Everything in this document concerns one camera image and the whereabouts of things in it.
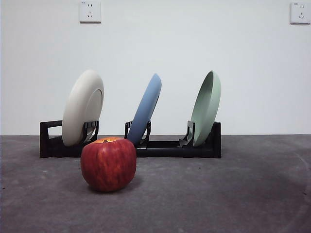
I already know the beige plate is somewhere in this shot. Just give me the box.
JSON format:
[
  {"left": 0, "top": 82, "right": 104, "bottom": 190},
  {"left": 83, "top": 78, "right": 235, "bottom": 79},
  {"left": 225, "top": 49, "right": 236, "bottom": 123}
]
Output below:
[{"left": 62, "top": 69, "right": 104, "bottom": 147}]

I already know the white wall socket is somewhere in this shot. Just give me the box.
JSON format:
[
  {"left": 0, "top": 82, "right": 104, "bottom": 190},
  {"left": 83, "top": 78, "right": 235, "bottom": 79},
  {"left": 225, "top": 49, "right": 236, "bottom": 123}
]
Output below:
[
  {"left": 79, "top": 1, "right": 102, "bottom": 24},
  {"left": 290, "top": 2, "right": 311, "bottom": 25}
]

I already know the green plate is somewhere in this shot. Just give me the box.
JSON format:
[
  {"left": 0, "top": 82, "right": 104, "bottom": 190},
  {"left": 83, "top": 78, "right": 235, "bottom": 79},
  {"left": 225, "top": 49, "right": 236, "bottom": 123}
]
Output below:
[{"left": 190, "top": 70, "right": 222, "bottom": 148}]

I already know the red apple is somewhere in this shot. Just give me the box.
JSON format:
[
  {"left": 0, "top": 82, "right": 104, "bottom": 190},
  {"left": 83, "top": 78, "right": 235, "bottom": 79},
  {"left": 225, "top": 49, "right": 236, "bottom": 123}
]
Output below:
[{"left": 80, "top": 137, "right": 137, "bottom": 193}]

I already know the black plate rack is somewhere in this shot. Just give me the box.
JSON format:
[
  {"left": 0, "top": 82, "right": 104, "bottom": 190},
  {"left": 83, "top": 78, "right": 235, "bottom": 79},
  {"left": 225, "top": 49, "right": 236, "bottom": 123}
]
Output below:
[{"left": 39, "top": 120, "right": 222, "bottom": 159}]

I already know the blue plate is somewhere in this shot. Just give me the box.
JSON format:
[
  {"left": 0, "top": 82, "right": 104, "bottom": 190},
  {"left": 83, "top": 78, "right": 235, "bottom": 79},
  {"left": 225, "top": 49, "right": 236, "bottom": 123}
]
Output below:
[{"left": 127, "top": 73, "right": 162, "bottom": 148}]

